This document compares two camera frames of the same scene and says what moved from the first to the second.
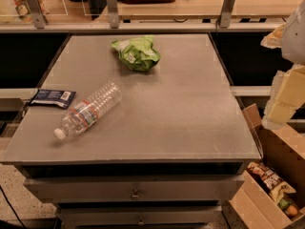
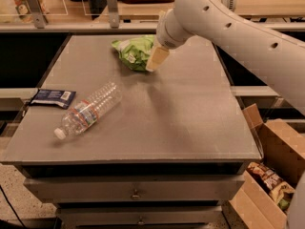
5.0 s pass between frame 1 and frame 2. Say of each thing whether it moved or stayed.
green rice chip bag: stayed
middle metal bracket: stayed
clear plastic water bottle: stayed
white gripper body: moved
